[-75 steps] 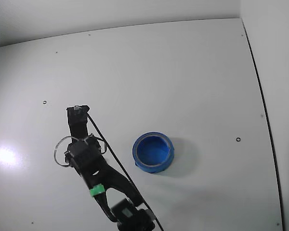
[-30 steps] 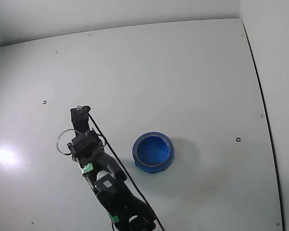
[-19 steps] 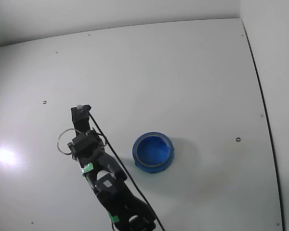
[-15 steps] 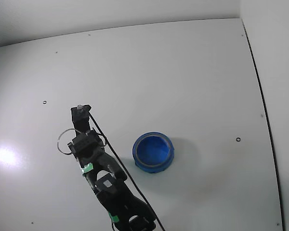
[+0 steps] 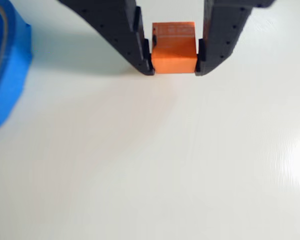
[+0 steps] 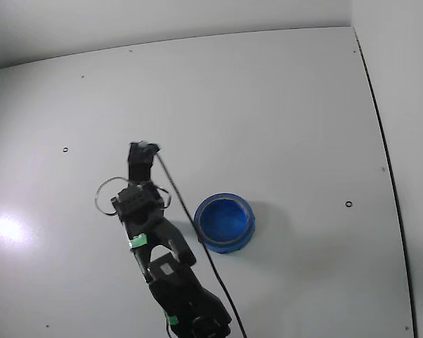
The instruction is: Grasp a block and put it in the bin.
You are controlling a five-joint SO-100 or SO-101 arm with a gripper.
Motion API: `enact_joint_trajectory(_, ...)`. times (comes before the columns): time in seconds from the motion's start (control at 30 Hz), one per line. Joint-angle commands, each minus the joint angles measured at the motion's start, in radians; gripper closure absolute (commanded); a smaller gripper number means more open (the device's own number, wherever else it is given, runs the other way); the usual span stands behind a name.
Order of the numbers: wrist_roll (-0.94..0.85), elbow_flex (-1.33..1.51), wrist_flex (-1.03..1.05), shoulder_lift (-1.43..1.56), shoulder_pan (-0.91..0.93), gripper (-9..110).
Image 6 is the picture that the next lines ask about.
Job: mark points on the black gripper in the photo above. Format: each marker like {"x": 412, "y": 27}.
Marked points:
{"x": 138, "y": 163}

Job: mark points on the blue masking tape roll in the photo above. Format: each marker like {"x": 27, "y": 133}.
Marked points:
{"x": 225, "y": 222}

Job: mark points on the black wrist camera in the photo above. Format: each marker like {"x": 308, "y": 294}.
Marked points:
{"x": 139, "y": 162}

